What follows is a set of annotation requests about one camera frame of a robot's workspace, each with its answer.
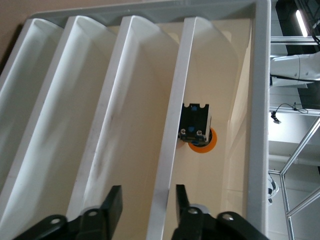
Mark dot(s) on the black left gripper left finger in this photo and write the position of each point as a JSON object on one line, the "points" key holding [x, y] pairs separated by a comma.
{"points": [[110, 212]]}

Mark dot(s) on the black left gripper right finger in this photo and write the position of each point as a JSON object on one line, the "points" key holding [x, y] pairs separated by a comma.
{"points": [[185, 220]]}

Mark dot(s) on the white drawer holding button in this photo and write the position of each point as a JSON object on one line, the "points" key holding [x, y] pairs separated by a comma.
{"points": [[200, 175]]}

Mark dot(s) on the yellow push button switch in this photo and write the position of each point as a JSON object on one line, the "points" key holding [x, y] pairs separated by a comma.
{"points": [[195, 120]]}

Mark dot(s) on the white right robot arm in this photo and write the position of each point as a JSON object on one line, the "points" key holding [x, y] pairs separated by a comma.
{"points": [[287, 67]]}

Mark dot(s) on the white plastic drawer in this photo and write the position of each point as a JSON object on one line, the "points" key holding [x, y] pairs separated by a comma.
{"points": [[75, 87], [140, 100], [22, 62]]}

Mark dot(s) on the white drawer cabinet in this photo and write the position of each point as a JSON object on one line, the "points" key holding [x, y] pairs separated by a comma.
{"points": [[260, 100]]}

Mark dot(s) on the long ceiling light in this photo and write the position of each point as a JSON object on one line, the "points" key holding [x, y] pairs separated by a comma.
{"points": [[302, 23]]}

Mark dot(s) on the aluminium profile frame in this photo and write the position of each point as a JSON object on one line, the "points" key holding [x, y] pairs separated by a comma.
{"points": [[301, 143]]}

